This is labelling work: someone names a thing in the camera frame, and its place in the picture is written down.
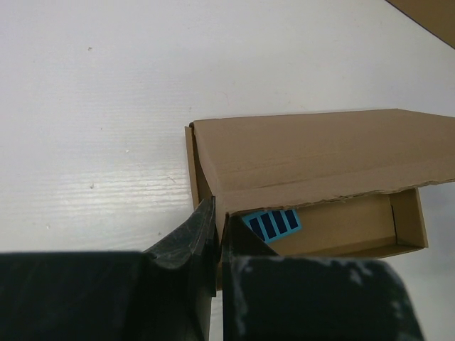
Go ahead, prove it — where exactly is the small blue block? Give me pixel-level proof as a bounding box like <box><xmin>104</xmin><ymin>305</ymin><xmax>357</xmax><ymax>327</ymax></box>
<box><xmin>242</xmin><ymin>209</ymin><xmax>302</xmax><ymax>244</ymax></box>

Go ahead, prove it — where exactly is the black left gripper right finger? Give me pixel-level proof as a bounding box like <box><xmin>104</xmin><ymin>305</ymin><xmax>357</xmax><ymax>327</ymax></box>
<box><xmin>222</xmin><ymin>217</ymin><xmax>424</xmax><ymax>340</ymax></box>

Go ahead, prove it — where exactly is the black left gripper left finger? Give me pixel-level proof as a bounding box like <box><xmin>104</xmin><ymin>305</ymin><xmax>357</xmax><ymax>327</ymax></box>
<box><xmin>1</xmin><ymin>199</ymin><xmax>218</xmax><ymax>340</ymax></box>

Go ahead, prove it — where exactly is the large closed cardboard box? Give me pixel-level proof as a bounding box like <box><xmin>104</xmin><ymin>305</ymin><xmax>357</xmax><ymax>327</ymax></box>
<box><xmin>387</xmin><ymin>0</ymin><xmax>455</xmax><ymax>48</ymax></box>

